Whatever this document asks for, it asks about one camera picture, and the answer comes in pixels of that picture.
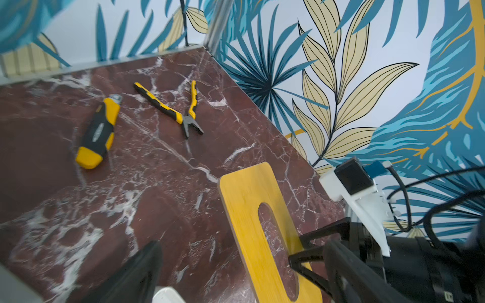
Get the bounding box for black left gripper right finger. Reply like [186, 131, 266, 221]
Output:
[323, 241, 409, 303]

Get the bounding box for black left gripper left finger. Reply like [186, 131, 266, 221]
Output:
[82, 241, 162, 302]

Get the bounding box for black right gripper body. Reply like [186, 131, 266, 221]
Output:
[348, 222, 484, 302]

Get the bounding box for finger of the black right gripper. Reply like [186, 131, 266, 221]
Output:
[289, 249, 332, 295]
[299, 217, 351, 246]

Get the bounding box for yellow handled screwdriver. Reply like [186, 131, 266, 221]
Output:
[75, 94, 123, 169]

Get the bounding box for yellow black handled pliers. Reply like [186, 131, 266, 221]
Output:
[133, 80, 204, 139]

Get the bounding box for right aluminium corner post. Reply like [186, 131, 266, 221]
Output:
[203, 0, 234, 57]

